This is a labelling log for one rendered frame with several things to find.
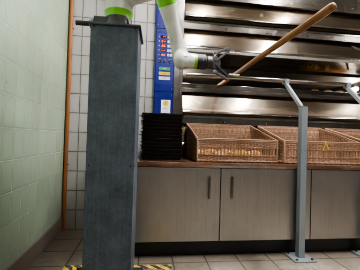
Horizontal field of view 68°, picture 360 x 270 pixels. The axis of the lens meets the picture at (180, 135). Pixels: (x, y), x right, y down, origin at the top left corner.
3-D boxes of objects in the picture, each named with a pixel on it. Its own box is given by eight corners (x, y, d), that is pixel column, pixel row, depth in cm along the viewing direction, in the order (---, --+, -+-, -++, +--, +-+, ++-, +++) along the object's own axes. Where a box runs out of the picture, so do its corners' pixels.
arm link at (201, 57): (197, 66, 157) (198, 51, 157) (194, 71, 169) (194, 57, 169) (208, 67, 158) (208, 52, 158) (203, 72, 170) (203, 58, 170)
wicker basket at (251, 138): (184, 156, 217) (185, 122, 217) (250, 158, 224) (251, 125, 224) (195, 162, 168) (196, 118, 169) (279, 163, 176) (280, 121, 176)
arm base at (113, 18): (71, 23, 113) (72, 9, 114) (81, 36, 128) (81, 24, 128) (133, 27, 116) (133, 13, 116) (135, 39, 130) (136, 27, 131)
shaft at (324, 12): (338, 10, 90) (338, 1, 90) (329, 9, 89) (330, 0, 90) (212, 92, 260) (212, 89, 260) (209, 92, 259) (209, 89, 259)
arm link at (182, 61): (173, 71, 159) (174, 52, 154) (172, 66, 170) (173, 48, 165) (196, 73, 160) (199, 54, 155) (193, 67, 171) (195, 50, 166)
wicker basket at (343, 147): (255, 158, 223) (256, 125, 224) (318, 159, 229) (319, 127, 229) (283, 163, 175) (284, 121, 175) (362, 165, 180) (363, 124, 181)
